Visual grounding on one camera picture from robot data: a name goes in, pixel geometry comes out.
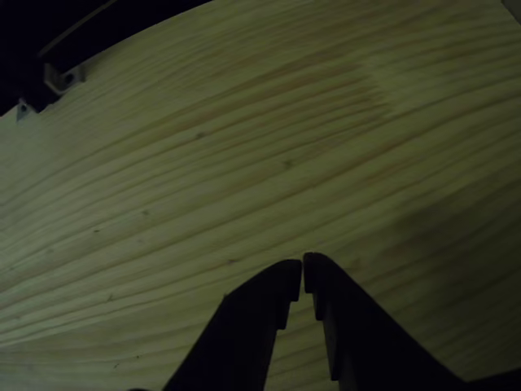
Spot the small metal bracket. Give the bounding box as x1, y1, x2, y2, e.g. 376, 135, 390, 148
15, 99, 33, 124
42, 62, 85, 95

